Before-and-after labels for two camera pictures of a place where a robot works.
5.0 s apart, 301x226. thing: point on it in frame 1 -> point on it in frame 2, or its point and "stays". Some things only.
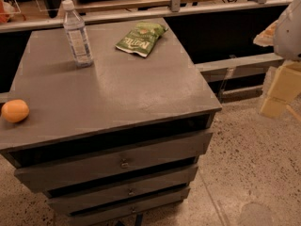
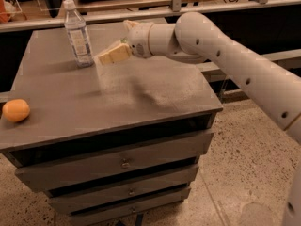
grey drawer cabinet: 118,143 stays
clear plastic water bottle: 77,35 stays
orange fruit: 15,110 stays
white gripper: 289,32 -> 140,39
